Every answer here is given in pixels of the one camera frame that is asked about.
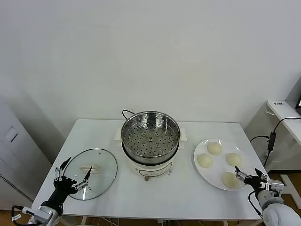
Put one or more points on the small printed desk label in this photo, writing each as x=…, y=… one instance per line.
x=278, y=103

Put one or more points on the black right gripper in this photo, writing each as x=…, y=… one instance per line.
x=255, y=182

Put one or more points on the white round plate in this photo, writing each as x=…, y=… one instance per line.
x=218, y=169

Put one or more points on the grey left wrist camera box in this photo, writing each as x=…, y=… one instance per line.
x=45, y=213

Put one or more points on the white electric cooker base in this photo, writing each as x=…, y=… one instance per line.
x=152, y=170

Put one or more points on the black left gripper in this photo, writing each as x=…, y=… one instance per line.
x=62, y=186

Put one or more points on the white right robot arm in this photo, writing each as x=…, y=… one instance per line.
x=277, y=212

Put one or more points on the round glass pot lid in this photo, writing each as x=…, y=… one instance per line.
x=103, y=160

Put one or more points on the perforated steel steamer basket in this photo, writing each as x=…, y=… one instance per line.
x=136, y=120

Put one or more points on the white steamed baozi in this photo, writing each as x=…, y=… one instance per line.
x=204, y=161
x=214, y=148
x=234, y=159
x=229, y=181

